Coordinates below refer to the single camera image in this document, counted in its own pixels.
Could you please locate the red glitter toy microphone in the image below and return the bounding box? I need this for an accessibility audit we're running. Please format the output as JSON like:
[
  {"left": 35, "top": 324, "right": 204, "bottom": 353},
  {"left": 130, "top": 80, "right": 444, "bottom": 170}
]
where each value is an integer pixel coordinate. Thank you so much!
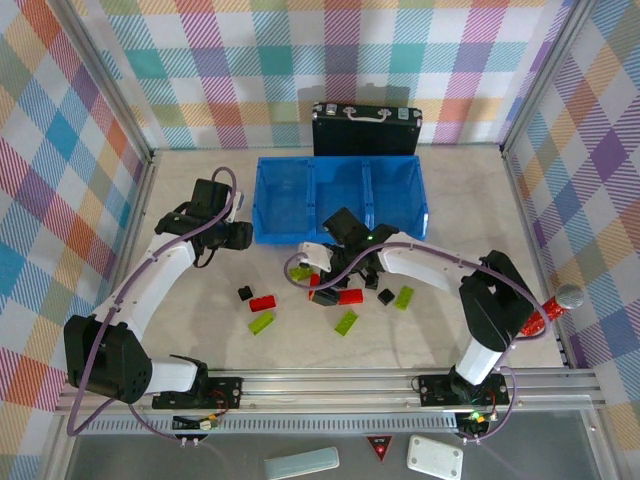
[{"left": 519, "top": 283, "right": 586, "bottom": 337}]

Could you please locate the red triangle sign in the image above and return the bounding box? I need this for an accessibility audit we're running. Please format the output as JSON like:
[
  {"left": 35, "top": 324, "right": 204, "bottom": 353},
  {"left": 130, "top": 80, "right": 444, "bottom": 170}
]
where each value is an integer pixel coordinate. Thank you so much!
[{"left": 364, "top": 434, "right": 395, "bottom": 462}]

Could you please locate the white rectangular box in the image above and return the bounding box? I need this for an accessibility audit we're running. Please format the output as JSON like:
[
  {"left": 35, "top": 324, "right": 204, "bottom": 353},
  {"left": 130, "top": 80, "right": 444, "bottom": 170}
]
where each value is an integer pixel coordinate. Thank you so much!
[{"left": 407, "top": 434, "right": 465, "bottom": 480}]

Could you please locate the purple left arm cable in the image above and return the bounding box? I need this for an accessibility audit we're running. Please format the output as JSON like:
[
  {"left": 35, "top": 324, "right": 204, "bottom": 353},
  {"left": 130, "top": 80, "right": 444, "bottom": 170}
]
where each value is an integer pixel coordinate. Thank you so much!
[{"left": 67, "top": 167, "right": 239, "bottom": 446}]

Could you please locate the aluminium side rail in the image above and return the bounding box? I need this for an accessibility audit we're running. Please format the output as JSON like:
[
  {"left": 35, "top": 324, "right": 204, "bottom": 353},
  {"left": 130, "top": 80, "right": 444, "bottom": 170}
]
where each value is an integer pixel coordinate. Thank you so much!
[
  {"left": 89, "top": 149, "right": 161, "bottom": 374},
  {"left": 501, "top": 144, "right": 574, "bottom": 371}
]

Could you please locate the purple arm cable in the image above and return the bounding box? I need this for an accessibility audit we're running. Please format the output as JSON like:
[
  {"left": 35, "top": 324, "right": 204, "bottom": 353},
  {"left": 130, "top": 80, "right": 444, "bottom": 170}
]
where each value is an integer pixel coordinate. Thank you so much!
[
  {"left": 283, "top": 242, "right": 556, "bottom": 446},
  {"left": 67, "top": 167, "right": 239, "bottom": 446}
]

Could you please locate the aluminium frame post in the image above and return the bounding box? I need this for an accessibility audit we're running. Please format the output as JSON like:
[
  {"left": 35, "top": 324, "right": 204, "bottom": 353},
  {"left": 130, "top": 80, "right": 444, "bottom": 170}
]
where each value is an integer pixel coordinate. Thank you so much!
[
  {"left": 499, "top": 0, "right": 599, "bottom": 156},
  {"left": 47, "top": 0, "right": 156, "bottom": 164}
]

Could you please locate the black case with handle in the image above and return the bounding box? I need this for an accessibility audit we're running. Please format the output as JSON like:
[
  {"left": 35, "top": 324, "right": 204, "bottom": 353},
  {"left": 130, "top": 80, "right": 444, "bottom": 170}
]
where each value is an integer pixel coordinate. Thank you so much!
[{"left": 310, "top": 102, "right": 424, "bottom": 159}]

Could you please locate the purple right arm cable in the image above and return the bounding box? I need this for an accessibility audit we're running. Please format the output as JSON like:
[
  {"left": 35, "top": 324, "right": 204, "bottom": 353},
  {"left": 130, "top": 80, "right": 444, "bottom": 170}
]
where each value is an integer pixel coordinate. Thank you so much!
[{"left": 283, "top": 242, "right": 556, "bottom": 446}]

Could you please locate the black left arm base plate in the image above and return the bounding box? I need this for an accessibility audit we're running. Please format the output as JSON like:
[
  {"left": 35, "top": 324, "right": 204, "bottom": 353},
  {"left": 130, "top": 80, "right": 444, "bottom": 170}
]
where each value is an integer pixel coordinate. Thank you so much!
[{"left": 151, "top": 375, "right": 245, "bottom": 410}]

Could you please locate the grey blue flat bar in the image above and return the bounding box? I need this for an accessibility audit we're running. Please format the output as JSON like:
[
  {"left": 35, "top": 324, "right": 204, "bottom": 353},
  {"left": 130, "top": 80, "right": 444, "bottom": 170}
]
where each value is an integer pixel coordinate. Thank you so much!
[{"left": 263, "top": 446, "right": 340, "bottom": 480}]

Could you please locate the slotted grey cable duct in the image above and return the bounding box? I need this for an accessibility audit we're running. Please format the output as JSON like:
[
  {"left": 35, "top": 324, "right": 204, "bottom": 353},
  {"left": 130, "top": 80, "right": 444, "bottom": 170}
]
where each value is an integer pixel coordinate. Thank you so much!
[{"left": 79, "top": 418, "right": 459, "bottom": 435}]

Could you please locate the blue plastic bin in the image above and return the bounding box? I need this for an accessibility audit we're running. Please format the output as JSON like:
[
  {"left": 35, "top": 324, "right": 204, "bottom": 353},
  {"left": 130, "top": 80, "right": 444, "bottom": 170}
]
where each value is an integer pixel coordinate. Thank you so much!
[
  {"left": 252, "top": 155, "right": 319, "bottom": 246},
  {"left": 309, "top": 157, "right": 374, "bottom": 241},
  {"left": 364, "top": 154, "right": 430, "bottom": 241}
]

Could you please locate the aluminium mounting rail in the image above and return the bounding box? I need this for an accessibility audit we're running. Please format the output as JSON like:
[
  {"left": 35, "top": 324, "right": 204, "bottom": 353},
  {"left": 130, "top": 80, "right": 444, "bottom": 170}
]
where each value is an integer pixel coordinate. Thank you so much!
[{"left": 54, "top": 369, "right": 601, "bottom": 416}]

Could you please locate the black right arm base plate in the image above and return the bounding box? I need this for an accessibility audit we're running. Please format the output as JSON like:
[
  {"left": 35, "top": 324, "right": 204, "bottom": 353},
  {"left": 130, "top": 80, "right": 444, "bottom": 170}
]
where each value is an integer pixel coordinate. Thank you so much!
[{"left": 417, "top": 372, "right": 511, "bottom": 407}]

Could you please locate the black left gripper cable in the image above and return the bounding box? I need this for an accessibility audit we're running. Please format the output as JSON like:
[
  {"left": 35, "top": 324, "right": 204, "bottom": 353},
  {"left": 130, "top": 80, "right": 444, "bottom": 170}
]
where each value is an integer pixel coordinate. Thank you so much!
[{"left": 192, "top": 244, "right": 219, "bottom": 270}]

